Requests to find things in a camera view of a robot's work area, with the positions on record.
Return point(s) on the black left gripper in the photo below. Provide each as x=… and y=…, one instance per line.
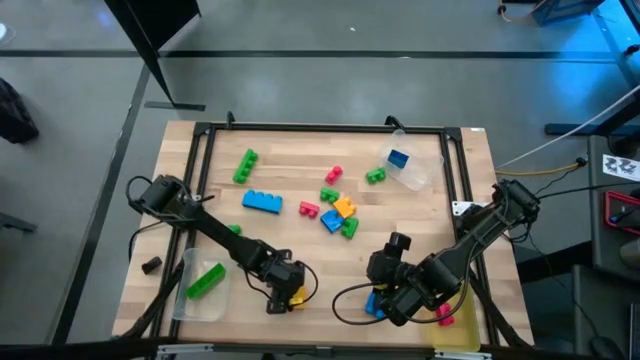
x=285, y=277

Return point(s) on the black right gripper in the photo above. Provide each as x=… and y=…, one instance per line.
x=392, y=272

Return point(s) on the yellow square building block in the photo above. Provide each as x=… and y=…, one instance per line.
x=345, y=207
x=300, y=299

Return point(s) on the blue square building block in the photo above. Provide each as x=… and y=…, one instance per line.
x=371, y=304
x=398, y=159
x=331, y=221

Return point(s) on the small red building block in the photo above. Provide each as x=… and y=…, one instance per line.
x=309, y=209
x=444, y=316
x=334, y=175

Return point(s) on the long green building block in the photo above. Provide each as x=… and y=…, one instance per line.
x=245, y=166
x=235, y=229
x=205, y=281

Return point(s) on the small green building block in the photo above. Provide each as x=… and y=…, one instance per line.
x=329, y=195
x=350, y=228
x=376, y=175

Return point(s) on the long blue building block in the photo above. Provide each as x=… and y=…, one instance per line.
x=262, y=202

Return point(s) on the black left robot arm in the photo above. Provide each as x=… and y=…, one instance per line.
x=220, y=235

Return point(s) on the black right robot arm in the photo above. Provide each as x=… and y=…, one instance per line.
x=470, y=245

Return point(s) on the yellow plastic container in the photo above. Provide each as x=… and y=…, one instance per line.
x=462, y=335

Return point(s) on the clear plastic container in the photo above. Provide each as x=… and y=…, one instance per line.
x=420, y=175
x=200, y=310

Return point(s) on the white metal plate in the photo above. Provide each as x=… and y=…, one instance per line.
x=462, y=207

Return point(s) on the small black cylinder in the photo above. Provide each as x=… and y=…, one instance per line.
x=151, y=265

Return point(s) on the red framed device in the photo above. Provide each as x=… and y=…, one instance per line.
x=607, y=210

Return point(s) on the black desk leg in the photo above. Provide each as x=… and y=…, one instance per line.
x=565, y=129

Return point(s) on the printed paper sheet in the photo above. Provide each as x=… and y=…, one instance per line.
x=620, y=167

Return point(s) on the dark table foot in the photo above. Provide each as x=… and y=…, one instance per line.
x=17, y=223

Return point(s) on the black bag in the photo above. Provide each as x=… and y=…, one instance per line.
x=15, y=120

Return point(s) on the blue box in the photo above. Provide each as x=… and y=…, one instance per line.
x=565, y=10

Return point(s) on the black frame clamp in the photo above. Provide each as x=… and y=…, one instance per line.
x=394, y=121
x=230, y=120

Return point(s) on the black metal table frame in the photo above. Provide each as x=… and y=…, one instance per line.
x=325, y=128

